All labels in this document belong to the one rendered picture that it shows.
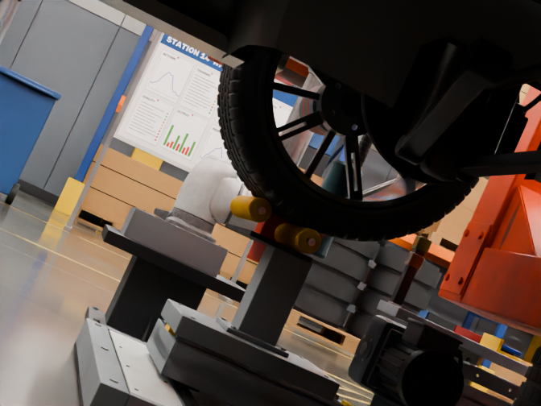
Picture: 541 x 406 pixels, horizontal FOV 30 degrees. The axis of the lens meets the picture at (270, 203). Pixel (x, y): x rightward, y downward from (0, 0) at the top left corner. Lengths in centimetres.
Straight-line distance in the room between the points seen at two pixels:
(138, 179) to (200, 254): 858
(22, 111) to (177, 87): 129
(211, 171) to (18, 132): 501
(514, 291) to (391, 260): 744
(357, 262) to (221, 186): 634
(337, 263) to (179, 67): 246
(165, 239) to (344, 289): 645
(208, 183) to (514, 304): 131
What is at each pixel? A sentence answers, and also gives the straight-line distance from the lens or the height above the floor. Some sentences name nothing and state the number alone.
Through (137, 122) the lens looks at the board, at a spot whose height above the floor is 105.
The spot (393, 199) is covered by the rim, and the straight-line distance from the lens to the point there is 237.
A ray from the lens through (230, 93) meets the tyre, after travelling 232.
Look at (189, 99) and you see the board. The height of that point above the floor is 140.
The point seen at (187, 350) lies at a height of 16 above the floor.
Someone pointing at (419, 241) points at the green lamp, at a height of 64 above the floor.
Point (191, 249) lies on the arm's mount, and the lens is 327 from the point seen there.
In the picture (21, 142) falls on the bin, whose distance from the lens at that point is 826.
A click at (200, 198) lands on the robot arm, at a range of 334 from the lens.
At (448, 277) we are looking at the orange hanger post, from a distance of 276.
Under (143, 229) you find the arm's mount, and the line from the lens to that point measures 325.
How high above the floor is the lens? 40
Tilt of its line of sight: 3 degrees up
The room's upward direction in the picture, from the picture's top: 25 degrees clockwise
